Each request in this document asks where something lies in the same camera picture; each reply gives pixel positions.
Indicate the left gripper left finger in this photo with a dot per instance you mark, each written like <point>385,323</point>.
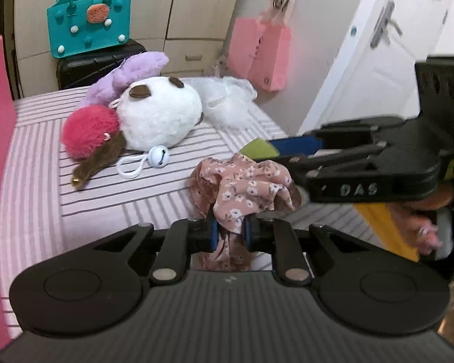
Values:
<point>183,239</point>

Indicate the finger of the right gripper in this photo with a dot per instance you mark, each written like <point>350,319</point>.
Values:
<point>339,135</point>
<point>302,163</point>

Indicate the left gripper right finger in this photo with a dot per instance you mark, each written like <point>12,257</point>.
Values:
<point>277,238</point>

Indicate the pink floral cloth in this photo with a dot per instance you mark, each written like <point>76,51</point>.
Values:
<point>234,189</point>

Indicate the white mesh bath pouf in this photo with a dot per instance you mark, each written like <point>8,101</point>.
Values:
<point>225,100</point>

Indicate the white panda plush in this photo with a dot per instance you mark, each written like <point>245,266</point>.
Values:
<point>157,111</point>

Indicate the pink fluffy pompom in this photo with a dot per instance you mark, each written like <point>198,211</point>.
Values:
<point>87,128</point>

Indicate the purple plush toy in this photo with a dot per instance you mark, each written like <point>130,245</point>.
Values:
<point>110,87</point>

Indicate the person's right hand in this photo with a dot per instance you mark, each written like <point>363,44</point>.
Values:
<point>417,230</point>

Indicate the brown plush tail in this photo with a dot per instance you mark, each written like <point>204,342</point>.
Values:
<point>106,154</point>

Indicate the pink paper bag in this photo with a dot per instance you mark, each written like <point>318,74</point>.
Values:
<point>259,51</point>

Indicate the white door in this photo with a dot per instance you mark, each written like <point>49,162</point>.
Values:
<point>371,82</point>

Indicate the striped pink tablecloth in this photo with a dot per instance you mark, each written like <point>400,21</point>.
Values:
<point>42,215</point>

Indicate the black suitcase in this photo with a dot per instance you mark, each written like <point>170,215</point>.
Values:
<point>87,68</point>

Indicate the beige wardrobe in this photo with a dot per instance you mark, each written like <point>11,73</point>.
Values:
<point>190,32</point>

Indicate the teal felt tote bag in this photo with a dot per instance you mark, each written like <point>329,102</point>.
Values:
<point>81,26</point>

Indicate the grey door handle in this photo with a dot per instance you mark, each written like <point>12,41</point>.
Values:
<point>384,22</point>

